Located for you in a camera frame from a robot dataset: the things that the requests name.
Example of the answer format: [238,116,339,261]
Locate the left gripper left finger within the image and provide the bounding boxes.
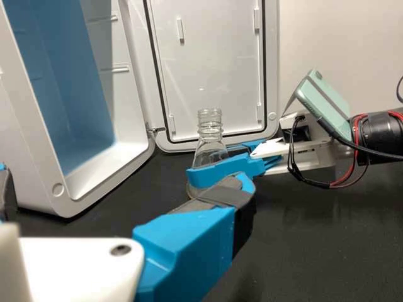
[0,162,18,223]

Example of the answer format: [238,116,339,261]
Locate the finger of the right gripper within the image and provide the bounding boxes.
[185,153,285,190]

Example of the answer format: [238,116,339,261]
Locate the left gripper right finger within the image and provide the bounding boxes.
[132,172,257,302]

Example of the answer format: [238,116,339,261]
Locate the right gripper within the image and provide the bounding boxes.
[227,111,341,176]

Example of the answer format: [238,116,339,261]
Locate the clear flask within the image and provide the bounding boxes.
[186,106,231,200]

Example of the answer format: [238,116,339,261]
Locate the white incubator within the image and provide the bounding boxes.
[0,0,156,220]

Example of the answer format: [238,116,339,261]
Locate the incubator door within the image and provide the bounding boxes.
[125,0,281,155]

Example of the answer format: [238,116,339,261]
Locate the black cable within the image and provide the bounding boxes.
[394,74,403,103]
[317,115,403,159]

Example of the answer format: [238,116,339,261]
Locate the right wrist camera phone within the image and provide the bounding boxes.
[281,69,352,144]

